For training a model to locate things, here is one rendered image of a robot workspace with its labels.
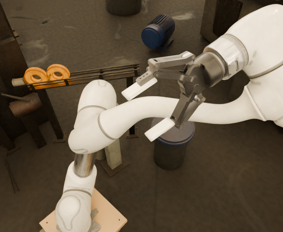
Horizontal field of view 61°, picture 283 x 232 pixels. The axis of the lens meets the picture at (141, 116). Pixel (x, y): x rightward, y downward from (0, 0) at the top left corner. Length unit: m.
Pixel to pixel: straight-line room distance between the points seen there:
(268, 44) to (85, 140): 0.57
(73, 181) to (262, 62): 1.03
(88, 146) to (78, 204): 0.50
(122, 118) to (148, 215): 1.26
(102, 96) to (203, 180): 1.37
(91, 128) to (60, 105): 1.87
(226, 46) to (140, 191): 1.56
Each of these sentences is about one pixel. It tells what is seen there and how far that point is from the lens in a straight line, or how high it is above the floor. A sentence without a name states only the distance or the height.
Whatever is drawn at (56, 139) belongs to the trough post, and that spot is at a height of 0.01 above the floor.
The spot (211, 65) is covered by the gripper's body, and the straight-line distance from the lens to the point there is 0.54.
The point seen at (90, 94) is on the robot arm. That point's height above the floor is 1.19.
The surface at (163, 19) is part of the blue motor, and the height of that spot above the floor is 0.32.
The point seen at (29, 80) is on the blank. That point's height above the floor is 0.69.
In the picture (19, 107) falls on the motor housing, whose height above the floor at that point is 0.51.
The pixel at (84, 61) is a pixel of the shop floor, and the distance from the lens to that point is 3.14.
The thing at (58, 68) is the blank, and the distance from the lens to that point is 1.75.
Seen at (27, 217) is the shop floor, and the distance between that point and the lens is 2.06.
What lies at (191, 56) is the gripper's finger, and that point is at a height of 1.50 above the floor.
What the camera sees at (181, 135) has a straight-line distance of 1.72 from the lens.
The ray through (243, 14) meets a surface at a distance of 2.99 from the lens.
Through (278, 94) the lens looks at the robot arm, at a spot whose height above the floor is 1.41.
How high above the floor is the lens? 1.79
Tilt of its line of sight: 48 degrees down
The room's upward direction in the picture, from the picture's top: straight up
